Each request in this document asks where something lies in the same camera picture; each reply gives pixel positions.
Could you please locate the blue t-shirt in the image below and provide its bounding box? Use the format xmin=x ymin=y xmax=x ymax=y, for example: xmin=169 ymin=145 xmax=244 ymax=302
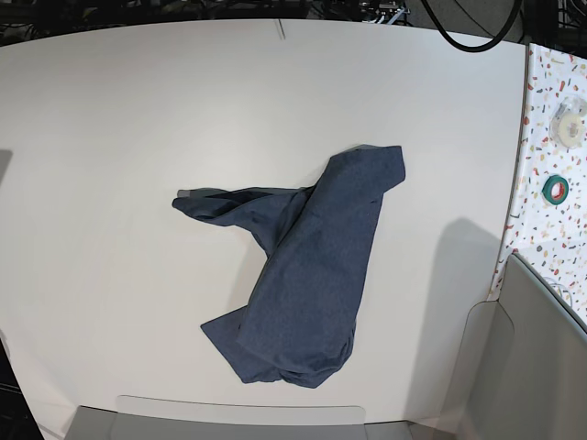
xmin=172 ymin=145 xmax=405 ymax=389

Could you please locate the grey plastic tray front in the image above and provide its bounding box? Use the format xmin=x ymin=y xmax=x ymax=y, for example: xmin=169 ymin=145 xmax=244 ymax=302
xmin=65 ymin=395 xmax=414 ymax=439

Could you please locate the terrazzo patterned side board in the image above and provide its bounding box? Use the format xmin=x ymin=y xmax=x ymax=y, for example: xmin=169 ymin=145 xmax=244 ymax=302
xmin=489 ymin=44 xmax=586 ymax=319

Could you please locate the green tape roll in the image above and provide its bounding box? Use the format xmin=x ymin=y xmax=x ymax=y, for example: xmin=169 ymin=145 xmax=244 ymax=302
xmin=542 ymin=175 xmax=570 ymax=205

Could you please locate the grey plastic bin right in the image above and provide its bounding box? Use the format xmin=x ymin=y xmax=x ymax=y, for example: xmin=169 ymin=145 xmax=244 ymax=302
xmin=437 ymin=254 xmax=586 ymax=439

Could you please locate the clear tape dispenser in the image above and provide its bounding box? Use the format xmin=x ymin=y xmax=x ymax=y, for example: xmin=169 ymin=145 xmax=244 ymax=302
xmin=549 ymin=95 xmax=586 ymax=149

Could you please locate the black cable loop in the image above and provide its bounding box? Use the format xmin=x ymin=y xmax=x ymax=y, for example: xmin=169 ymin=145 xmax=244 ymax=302
xmin=420 ymin=0 xmax=515 ymax=51

